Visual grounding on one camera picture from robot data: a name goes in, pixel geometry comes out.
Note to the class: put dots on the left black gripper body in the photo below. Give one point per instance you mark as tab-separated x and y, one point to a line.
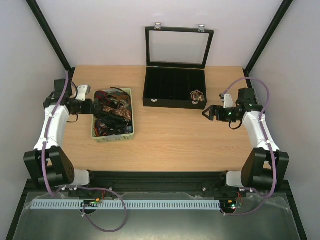
86	110

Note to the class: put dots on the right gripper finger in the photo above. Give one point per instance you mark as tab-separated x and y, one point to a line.
210	109
210	115

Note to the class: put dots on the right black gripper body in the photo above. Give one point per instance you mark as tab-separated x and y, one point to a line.
217	113

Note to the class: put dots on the green perforated plastic basket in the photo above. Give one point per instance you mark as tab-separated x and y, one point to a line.
100	137

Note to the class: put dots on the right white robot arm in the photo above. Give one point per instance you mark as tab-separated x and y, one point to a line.
266	165

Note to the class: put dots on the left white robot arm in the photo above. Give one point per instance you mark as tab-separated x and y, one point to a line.
47	164

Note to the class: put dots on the pile of ties in basket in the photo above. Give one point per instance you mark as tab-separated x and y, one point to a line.
112	110

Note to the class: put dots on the rolled patterned tie in box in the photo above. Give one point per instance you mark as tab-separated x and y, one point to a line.
197	96

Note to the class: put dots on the black compartment storage box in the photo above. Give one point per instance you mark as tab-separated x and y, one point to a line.
176	59

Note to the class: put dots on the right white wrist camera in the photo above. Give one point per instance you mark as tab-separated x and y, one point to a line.
226	100

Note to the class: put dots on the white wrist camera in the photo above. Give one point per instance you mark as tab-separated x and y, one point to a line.
226	100
82	92

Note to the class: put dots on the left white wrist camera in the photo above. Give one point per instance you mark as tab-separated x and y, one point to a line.
82	92

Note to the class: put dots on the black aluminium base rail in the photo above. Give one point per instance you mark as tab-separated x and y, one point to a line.
203	184

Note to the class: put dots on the light blue cable duct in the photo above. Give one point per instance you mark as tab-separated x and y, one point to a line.
70	204

